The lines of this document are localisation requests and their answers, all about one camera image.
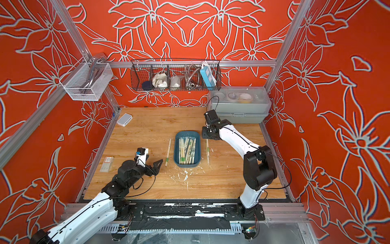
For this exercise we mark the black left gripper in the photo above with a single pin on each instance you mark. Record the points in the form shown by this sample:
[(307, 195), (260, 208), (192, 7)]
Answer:
[(155, 169)]

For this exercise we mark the clear plastic wall bin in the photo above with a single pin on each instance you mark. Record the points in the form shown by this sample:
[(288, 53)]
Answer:
[(74, 82)]

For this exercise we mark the small clear plastic case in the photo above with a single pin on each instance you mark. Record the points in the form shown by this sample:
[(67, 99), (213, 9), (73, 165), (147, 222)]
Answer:
[(107, 163)]

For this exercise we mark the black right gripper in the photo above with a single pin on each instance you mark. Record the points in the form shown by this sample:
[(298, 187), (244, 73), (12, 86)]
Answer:
[(204, 129)]

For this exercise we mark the teal plastic storage box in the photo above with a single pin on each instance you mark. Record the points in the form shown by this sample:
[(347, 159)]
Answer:
[(185, 134)]

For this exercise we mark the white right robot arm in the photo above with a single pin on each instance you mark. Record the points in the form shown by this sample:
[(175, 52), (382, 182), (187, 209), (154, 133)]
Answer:
[(259, 169)]

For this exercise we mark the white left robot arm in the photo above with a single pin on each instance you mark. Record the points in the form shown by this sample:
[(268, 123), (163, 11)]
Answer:
[(107, 206)]

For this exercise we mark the white network switch box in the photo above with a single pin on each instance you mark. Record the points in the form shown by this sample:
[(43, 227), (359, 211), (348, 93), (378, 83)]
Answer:
[(124, 119)]

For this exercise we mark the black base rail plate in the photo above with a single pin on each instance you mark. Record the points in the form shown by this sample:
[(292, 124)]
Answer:
[(189, 214)]

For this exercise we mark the black wire wall basket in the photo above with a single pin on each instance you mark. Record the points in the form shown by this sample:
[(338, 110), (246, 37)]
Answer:
[(183, 74)]

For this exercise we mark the grey lidded plastic container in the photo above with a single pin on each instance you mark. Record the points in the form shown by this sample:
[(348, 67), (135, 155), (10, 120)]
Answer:
[(240, 105)]

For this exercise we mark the metal tongs in bin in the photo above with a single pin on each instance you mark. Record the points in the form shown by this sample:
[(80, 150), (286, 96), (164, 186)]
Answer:
[(94, 73)]

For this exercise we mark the white crumpled bag in basket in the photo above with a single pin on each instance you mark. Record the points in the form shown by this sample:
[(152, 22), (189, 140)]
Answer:
[(160, 80)]

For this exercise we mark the chopsticks pair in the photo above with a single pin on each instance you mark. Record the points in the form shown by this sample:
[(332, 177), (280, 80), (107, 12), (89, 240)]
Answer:
[(207, 152), (168, 152), (182, 150), (187, 149), (193, 151)]

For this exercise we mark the wrapped chopsticks pair in box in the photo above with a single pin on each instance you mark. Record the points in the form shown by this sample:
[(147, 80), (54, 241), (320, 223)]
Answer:
[(182, 150), (193, 151), (187, 149)]

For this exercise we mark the light blue box in basket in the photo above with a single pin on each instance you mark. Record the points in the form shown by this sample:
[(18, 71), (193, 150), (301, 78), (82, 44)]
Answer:
[(208, 77)]

